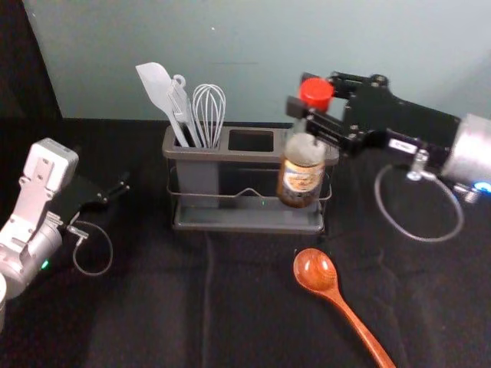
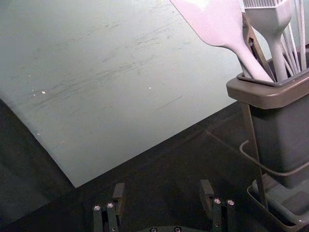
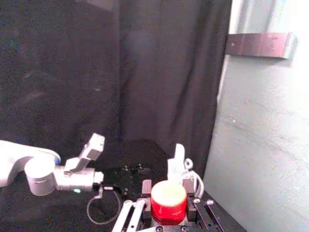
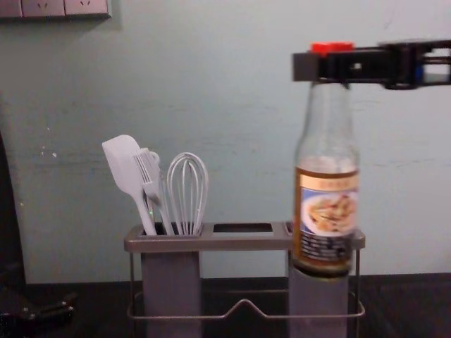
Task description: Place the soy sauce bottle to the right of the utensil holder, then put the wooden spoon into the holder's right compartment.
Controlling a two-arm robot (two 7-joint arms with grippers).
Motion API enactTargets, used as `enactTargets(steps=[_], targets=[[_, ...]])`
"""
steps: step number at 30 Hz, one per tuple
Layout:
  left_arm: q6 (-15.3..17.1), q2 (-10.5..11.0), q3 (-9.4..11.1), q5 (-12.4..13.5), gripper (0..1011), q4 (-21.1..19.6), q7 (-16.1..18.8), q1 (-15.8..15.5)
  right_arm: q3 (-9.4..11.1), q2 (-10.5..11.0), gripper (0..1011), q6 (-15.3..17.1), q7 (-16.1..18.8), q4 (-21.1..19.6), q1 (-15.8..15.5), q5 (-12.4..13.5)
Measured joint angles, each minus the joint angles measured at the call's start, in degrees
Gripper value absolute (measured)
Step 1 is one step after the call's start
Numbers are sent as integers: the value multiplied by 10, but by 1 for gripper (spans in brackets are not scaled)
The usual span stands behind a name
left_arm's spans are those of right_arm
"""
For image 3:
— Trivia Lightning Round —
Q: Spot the red cylinder with pale top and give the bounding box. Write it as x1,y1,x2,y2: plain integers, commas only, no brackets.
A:
150,180,188,226

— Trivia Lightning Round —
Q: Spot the black table cloth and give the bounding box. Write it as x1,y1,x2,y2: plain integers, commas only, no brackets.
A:
0,0,247,232

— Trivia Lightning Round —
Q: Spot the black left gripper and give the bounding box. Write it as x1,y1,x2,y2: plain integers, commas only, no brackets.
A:
103,139,219,232

